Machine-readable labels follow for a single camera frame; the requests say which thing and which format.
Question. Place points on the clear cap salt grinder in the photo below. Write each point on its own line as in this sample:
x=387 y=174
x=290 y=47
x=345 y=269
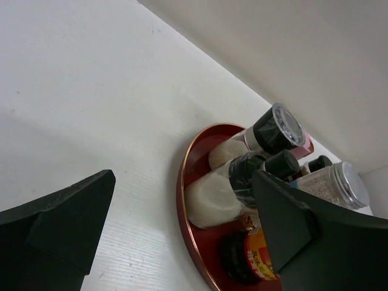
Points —
x=277 y=130

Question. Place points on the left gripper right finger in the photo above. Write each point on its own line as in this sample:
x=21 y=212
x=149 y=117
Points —
x=316 y=245

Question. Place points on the tall silver lid jar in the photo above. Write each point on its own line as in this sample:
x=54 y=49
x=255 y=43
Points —
x=339 y=184

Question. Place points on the red lid chili sauce jar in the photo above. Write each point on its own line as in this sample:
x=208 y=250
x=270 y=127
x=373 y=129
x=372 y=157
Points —
x=244 y=256

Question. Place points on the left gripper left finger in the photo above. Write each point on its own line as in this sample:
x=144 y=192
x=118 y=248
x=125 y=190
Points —
x=50 y=243

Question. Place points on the pink lid spice jar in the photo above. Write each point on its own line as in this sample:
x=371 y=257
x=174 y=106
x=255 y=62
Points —
x=304 y=150

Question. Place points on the small black cap spice bottle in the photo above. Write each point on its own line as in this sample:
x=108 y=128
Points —
x=314 y=165

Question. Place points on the black knob cap salt bottle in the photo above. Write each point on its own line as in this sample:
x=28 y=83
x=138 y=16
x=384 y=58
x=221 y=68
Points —
x=226 y=193

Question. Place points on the red round tray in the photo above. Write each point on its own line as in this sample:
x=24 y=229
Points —
x=202 y=245

